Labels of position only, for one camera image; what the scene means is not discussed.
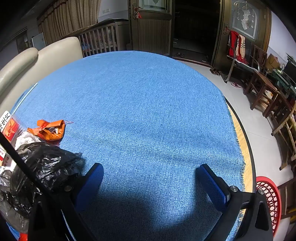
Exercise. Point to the red plastic basket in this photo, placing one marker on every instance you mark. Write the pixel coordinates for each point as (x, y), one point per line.
(270, 197)

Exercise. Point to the red and white scarf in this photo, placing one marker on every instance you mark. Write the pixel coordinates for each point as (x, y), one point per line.
(234, 44)

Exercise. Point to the orange crumpled wrapper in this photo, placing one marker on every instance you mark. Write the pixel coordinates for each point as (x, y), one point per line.
(50, 132)

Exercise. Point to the beige curtain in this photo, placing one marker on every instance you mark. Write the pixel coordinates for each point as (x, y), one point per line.
(69, 18)

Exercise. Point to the red and white packet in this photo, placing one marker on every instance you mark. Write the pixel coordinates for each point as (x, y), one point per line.
(10, 127)

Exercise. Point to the black plastic bag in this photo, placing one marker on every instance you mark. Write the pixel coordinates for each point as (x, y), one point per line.
(48, 160)

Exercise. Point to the beige leather sofa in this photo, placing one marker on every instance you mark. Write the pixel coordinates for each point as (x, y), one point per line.
(46, 60)

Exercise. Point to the brown door with glass panel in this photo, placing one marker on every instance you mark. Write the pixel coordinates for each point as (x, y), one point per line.
(222, 46)

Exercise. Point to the white board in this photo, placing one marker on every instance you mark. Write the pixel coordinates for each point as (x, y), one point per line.
(38, 41)

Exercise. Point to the blue tablecloth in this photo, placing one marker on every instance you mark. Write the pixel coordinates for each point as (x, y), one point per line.
(143, 104)

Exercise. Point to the black monitor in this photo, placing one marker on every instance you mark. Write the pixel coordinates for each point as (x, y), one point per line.
(290, 68)

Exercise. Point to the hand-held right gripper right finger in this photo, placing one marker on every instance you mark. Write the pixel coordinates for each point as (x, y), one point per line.
(212, 187)

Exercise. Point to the red slipper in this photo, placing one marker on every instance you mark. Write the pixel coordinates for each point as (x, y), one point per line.
(235, 84)

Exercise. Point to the wooden baby crib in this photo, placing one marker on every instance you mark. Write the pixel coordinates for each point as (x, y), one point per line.
(101, 39)

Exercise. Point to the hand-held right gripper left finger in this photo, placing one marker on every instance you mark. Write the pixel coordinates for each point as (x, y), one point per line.
(90, 185)

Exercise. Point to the light wooden chair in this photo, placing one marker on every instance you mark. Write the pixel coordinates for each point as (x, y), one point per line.
(283, 125)

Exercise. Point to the white crumpled plastic wrapper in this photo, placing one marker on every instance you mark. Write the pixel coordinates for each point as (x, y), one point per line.
(26, 139)

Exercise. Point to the cardboard box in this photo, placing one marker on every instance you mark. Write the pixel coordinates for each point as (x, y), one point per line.
(272, 61)

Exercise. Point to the pair of brown slippers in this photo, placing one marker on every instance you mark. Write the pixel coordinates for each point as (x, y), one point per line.
(215, 71)

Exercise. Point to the brown door with red tassel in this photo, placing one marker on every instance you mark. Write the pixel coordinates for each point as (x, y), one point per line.
(150, 34)

